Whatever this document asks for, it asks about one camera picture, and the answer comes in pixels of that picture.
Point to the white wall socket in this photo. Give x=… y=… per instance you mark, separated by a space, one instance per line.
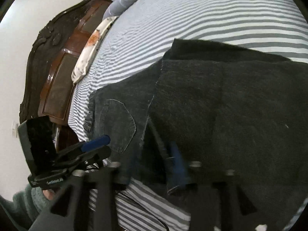
x=15 y=128

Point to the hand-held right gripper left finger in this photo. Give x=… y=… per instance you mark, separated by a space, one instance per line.
x=105 y=197

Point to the floral pillow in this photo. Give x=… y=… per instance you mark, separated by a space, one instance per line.
x=89 y=50

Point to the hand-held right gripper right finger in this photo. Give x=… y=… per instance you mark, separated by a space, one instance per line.
x=178 y=166

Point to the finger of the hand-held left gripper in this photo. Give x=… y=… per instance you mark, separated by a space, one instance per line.
x=96 y=156
x=96 y=143

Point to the person's left hand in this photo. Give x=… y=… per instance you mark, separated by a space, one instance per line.
x=48 y=194

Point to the person's left forearm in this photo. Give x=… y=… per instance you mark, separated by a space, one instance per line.
x=21 y=204

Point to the dark wooden headboard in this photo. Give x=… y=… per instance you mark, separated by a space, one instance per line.
x=60 y=77

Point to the dark grey denim pants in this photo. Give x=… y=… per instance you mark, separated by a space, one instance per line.
x=216 y=101

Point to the grey striped bed sheet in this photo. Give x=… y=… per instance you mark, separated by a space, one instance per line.
x=192 y=12

